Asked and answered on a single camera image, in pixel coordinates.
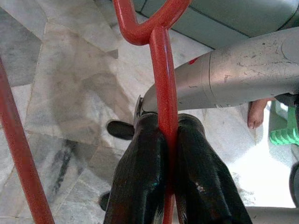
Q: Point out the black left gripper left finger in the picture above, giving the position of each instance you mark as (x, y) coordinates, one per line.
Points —
(137, 182)

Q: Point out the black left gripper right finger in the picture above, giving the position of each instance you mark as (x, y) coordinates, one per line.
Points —
(203, 186)

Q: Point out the reddish plastic clothes hanger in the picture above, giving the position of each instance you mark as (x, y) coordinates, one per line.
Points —
(163, 81)

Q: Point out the person bare foot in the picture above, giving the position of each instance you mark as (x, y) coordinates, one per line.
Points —
(255, 114)

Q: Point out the green plastic stool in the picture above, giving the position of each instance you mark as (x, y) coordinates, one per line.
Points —
(283, 133)

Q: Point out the dark green sofa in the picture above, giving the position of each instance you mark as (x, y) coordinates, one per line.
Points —
(222, 18)

